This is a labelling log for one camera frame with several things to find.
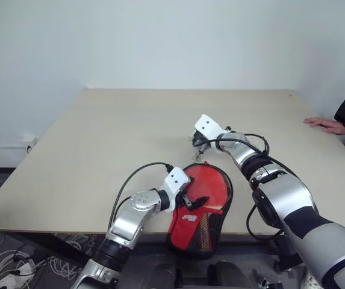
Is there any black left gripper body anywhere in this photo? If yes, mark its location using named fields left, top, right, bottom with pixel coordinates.
left=175, top=181, right=193, bottom=209

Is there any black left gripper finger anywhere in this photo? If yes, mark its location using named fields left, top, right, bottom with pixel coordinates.
left=187, top=196, right=211, bottom=211

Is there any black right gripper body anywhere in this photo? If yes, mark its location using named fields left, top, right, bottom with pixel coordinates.
left=196, top=129, right=213, bottom=152

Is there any black red paddle case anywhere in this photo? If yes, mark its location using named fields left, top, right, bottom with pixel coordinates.
left=166, top=148, right=234, bottom=261

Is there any person's bare hand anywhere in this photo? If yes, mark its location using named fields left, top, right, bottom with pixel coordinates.
left=303, top=117, right=345, bottom=135

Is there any beige fabric item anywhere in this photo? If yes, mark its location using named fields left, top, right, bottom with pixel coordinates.
left=302, top=268, right=322, bottom=289

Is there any white power strip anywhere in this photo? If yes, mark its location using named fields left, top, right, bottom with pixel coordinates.
left=0, top=261, right=37, bottom=289

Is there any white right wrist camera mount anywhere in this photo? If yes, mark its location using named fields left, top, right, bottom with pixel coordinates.
left=194, top=114, right=231, bottom=143

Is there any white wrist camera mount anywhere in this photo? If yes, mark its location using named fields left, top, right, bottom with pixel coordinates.
left=159, top=167, right=191, bottom=213
left=194, top=114, right=231, bottom=143

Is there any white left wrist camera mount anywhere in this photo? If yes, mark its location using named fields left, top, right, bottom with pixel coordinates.
left=159, top=167, right=191, bottom=213

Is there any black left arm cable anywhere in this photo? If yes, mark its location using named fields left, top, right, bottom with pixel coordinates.
left=108, top=162, right=176, bottom=239

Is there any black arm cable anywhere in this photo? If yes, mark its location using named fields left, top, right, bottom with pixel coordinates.
left=213, top=131, right=304, bottom=241
left=108, top=162, right=176, bottom=239

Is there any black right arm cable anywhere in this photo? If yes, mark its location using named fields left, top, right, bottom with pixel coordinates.
left=213, top=131, right=304, bottom=241

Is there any black table frame bar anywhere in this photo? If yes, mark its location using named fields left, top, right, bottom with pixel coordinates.
left=273, top=236, right=301, bottom=273
left=20, top=232, right=92, bottom=264

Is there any white floor cable tangle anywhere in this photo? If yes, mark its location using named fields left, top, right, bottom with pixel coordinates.
left=0, top=234, right=101, bottom=289

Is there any white wall socket box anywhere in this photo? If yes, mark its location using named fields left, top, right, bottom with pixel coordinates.
left=19, top=133, right=38, bottom=153

